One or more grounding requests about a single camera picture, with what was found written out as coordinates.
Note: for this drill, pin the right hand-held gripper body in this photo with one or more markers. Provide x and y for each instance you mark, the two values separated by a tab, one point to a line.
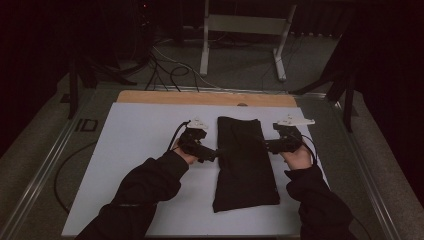
286	145

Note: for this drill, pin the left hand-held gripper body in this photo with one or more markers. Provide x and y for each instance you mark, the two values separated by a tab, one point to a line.
195	145

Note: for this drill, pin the black shorts with blue print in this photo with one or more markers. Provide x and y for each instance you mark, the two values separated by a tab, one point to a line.
245	173

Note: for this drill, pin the person's left hand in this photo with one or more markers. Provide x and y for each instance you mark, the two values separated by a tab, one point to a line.
186	157

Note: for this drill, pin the person's right hand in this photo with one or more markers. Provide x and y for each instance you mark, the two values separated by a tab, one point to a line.
298	160

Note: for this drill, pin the white table mat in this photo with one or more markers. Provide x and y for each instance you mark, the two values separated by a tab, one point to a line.
140	140

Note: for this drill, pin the black metal stand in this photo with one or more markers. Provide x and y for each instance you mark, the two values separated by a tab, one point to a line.
348	106
73	90

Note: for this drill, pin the dark equipment rack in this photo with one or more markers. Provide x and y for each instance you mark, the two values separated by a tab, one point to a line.
144	30

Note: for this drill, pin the white metal stand frame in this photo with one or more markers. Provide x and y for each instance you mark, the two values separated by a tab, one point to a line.
246	24

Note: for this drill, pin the aluminium floor frame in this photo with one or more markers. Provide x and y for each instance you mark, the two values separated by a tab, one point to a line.
33	196

